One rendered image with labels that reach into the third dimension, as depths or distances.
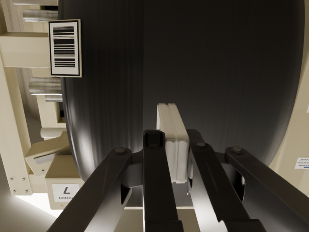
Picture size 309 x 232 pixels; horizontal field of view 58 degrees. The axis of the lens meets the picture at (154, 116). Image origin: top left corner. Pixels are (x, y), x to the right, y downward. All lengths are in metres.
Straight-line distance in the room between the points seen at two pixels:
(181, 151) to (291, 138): 0.50
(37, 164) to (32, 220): 2.64
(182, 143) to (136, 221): 3.39
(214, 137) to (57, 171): 0.76
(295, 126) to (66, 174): 0.72
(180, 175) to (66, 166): 0.89
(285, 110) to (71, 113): 0.26
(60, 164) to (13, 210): 2.95
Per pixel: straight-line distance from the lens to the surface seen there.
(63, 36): 0.32
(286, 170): 0.69
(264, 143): 0.37
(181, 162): 0.17
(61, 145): 1.10
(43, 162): 1.15
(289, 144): 0.65
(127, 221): 3.55
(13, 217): 3.89
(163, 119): 0.19
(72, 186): 1.01
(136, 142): 0.33
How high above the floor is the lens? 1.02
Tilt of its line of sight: 27 degrees up
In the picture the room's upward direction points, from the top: 178 degrees counter-clockwise
